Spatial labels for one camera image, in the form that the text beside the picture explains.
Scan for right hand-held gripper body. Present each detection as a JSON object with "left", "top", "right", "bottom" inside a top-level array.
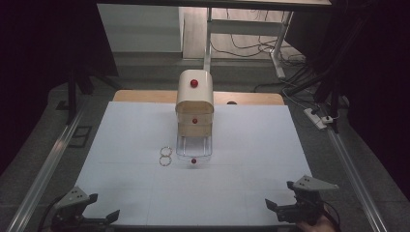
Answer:
[{"left": 276, "top": 174, "right": 339, "bottom": 225}]

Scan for white wooden drawer cabinet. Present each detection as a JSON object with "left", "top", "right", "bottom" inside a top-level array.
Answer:
[{"left": 174, "top": 69, "right": 215, "bottom": 138}]

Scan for clear drawer with red knob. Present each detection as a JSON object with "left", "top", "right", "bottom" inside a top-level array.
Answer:
[{"left": 175, "top": 133, "right": 214, "bottom": 169}]

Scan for dark curtain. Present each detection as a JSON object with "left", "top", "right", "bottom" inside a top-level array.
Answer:
[
  {"left": 0, "top": 0, "right": 119, "bottom": 177},
  {"left": 332, "top": 0, "right": 410, "bottom": 201}
]

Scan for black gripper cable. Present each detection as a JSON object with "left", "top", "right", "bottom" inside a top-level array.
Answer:
[
  {"left": 37, "top": 193, "right": 67, "bottom": 232},
  {"left": 321, "top": 200, "right": 342, "bottom": 232}
]

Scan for white desk frame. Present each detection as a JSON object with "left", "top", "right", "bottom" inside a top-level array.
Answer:
[{"left": 202, "top": 7, "right": 295, "bottom": 80}]

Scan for white power strip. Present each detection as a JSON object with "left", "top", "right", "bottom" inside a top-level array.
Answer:
[{"left": 303, "top": 107, "right": 329, "bottom": 131}]

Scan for wooden table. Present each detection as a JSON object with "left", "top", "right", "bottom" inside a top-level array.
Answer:
[{"left": 112, "top": 89, "right": 286, "bottom": 106}]

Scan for black floor cables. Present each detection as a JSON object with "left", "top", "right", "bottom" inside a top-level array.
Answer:
[{"left": 210, "top": 9, "right": 308, "bottom": 67}]

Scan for white table mat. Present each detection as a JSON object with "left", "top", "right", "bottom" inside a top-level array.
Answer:
[{"left": 74, "top": 101, "right": 313, "bottom": 227}]

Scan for aluminium rail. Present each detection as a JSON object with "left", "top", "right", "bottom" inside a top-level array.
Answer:
[
  {"left": 324, "top": 128, "right": 389, "bottom": 232},
  {"left": 5, "top": 96, "right": 89, "bottom": 232}
]

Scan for person's right hand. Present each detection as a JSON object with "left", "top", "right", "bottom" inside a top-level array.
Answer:
[{"left": 296, "top": 215, "right": 340, "bottom": 232}]

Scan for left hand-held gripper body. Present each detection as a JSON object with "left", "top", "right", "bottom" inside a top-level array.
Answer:
[{"left": 50, "top": 186, "right": 114, "bottom": 232}]

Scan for black floor frame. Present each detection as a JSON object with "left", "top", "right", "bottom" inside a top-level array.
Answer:
[{"left": 68, "top": 125, "right": 94, "bottom": 149}]

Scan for white panel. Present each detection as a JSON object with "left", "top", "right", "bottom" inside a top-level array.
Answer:
[{"left": 96, "top": 3, "right": 182, "bottom": 53}]

